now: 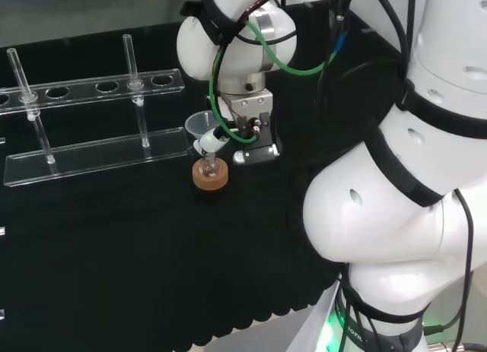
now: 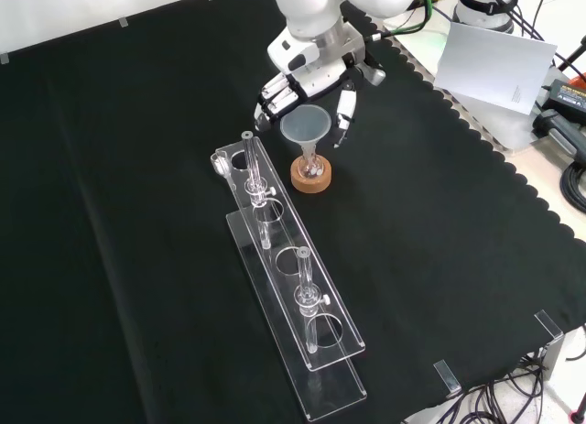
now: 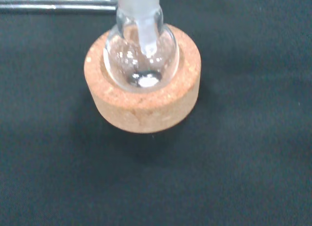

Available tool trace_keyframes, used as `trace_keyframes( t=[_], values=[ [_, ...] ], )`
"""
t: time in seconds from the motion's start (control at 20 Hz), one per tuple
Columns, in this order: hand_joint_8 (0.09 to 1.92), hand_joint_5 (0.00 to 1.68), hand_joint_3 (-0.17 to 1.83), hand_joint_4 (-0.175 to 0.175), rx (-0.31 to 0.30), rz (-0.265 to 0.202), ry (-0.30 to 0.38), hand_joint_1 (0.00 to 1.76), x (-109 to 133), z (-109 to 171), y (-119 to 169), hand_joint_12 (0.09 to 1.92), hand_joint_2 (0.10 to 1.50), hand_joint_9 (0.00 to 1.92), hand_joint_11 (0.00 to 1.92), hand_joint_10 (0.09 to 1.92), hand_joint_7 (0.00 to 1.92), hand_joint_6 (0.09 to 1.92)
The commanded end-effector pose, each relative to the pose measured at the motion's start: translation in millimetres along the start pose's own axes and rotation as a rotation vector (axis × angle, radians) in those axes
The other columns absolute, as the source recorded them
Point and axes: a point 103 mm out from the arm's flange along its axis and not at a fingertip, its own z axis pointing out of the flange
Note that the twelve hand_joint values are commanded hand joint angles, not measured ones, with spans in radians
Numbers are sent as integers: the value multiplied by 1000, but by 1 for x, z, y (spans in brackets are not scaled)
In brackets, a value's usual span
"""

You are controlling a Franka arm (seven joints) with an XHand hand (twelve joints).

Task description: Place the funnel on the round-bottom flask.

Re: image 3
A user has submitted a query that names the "glass round-bottom flask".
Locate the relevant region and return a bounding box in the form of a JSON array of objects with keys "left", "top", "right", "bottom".
[{"left": 103, "top": 0, "right": 180, "bottom": 92}]

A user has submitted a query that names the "clear acrylic funnel stand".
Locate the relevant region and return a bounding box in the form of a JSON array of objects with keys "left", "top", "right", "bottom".
[{"left": 0, "top": 0, "right": 118, "bottom": 14}]

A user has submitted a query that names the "black cloth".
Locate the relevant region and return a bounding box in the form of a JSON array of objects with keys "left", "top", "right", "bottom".
[{"left": 0, "top": 0, "right": 312, "bottom": 226}]

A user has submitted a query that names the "cork ring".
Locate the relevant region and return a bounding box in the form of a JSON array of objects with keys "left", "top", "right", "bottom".
[{"left": 83, "top": 24, "right": 203, "bottom": 134}]

